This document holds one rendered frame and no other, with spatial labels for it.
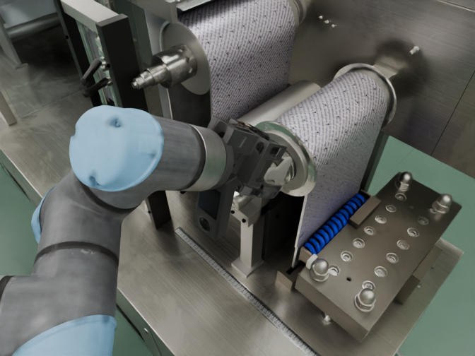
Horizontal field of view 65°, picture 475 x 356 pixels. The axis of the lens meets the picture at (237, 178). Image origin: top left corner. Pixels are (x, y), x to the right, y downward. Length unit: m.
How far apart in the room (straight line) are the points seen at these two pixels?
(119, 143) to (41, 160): 0.98
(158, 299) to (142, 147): 0.61
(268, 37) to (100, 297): 0.59
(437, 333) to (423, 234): 1.16
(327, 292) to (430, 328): 1.28
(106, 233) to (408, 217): 0.70
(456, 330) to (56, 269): 1.88
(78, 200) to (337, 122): 0.44
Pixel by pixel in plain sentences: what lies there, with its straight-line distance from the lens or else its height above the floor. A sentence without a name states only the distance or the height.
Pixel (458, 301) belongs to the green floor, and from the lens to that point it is 2.15.
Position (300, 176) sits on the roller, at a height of 1.25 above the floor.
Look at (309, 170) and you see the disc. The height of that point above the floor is 1.27.
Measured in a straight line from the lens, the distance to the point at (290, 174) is 0.62.
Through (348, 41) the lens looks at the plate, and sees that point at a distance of 0.89.
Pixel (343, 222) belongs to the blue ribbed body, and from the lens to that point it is 0.86.
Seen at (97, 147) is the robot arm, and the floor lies 1.49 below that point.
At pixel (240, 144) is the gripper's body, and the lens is 0.46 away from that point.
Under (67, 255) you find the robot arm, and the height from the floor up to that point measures 1.42.
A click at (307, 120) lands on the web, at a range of 0.64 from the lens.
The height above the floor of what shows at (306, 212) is 1.15.
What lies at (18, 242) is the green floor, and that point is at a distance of 2.34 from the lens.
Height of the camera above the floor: 1.70
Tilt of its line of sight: 47 degrees down
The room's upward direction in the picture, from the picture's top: straight up
